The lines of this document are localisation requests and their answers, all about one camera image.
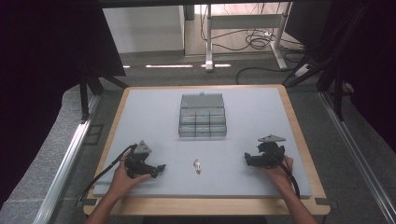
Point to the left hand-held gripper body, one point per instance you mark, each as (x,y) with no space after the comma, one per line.
(138,157)

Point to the person's left hand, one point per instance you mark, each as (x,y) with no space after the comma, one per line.
(123,180)

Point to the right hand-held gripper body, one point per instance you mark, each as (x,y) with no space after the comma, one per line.
(270,151)

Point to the black tape strip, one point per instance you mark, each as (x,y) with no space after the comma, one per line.
(85,202)
(325,201)

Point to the white power strip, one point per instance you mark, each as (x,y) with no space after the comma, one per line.
(302,70)

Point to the aluminium rail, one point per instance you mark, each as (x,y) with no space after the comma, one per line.
(65,168)
(361,158)

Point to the clear plastic compartment box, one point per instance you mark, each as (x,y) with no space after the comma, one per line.
(202,116)

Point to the small metal screw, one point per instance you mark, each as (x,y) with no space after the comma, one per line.
(197,166)

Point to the grey foam mat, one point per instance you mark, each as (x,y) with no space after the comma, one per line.
(218,155)

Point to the black curtain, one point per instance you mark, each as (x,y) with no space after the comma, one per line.
(40,77)
(367,62)

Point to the person's right hand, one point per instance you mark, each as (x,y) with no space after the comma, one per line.
(278,175)

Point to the black metal stand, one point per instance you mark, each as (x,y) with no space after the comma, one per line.
(87,90)
(333,77)

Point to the white metal desk frame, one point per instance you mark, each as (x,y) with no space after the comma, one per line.
(246,21)

